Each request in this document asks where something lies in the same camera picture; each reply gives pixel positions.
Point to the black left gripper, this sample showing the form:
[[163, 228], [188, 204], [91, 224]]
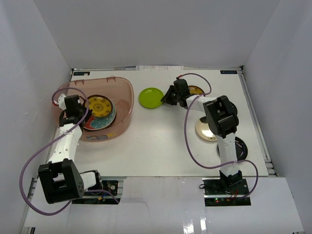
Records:
[[81, 113]]

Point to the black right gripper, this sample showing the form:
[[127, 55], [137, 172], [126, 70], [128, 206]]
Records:
[[166, 99]]

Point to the yellow patterned plate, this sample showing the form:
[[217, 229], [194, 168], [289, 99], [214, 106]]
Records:
[[195, 90], [101, 106]]

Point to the lime green plate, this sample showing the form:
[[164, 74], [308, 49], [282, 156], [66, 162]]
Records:
[[150, 97]]

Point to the red plate with teal flower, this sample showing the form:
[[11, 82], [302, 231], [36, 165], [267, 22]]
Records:
[[97, 123]]

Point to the cream and black plate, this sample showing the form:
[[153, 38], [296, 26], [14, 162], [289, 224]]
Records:
[[203, 130]]

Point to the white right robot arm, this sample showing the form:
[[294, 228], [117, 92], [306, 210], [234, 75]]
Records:
[[222, 120]]

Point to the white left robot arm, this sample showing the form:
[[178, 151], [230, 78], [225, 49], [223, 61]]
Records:
[[60, 178]]

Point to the pink translucent plastic bin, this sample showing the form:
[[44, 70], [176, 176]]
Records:
[[118, 90]]

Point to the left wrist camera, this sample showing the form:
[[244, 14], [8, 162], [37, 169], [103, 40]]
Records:
[[60, 102]]

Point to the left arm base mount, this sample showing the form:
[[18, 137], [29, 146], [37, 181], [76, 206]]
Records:
[[109, 195]]

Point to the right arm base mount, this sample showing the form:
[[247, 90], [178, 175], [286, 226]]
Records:
[[217, 195]]

